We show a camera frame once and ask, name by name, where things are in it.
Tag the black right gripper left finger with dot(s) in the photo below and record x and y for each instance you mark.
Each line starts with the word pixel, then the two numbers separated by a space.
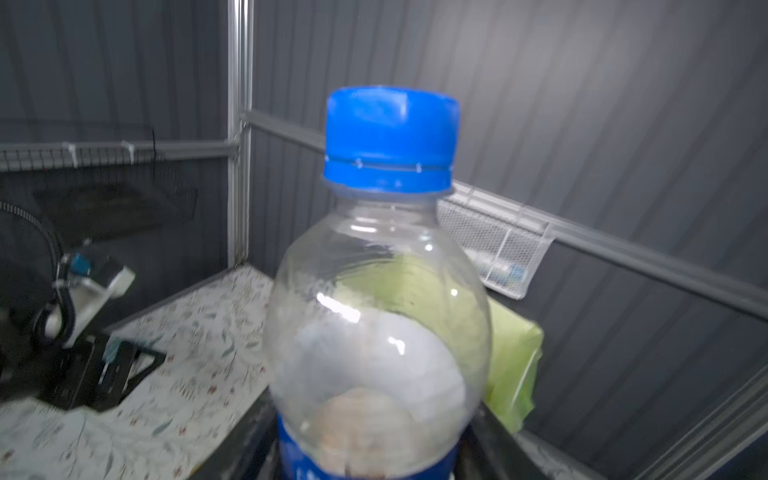
pixel 250 450

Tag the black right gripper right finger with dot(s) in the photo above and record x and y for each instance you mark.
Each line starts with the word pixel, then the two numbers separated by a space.
pixel 492 452

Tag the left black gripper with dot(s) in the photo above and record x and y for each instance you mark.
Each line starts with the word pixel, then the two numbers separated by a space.
pixel 97 372

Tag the blue label bottle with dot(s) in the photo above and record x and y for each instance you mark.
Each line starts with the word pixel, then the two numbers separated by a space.
pixel 388 160

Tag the green bin liner bag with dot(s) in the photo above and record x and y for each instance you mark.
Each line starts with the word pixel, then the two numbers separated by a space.
pixel 510 360

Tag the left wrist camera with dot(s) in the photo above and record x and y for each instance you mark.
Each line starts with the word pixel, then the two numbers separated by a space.
pixel 82 286

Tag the black wire basket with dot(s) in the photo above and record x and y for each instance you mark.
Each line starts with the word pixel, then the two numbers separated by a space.
pixel 100 191

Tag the white wire mesh basket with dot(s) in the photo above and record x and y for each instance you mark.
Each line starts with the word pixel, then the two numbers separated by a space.
pixel 505 240

